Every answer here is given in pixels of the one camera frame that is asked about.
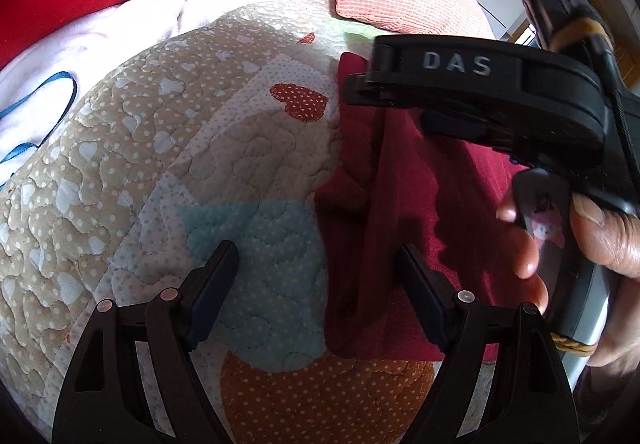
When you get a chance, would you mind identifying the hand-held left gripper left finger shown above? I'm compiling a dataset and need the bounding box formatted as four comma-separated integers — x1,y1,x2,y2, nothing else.
52,240,240,444

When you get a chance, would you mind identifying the blue strap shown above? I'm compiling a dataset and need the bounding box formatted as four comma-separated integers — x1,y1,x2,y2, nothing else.
0,71,80,165

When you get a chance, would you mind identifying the dark red sweater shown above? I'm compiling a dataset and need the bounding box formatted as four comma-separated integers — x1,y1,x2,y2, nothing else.
315,51,551,367

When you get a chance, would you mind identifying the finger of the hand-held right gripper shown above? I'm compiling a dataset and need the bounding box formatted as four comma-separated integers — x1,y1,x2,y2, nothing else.
420,111,518,160
341,74,426,111

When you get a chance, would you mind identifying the person's right forearm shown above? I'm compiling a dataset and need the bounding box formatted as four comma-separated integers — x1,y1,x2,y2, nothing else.
575,359,640,444

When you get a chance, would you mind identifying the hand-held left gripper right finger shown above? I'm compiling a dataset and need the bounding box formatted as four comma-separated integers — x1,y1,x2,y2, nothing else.
399,243,581,444

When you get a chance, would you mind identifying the person's right hand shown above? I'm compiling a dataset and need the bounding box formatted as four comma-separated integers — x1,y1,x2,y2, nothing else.
496,186,640,367

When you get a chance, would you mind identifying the patchwork quilted bedspread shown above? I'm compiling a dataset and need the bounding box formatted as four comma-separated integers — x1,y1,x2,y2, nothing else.
0,0,501,444

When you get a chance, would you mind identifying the white fleece blanket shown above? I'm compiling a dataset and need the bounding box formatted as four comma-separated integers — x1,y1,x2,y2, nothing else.
0,0,341,190

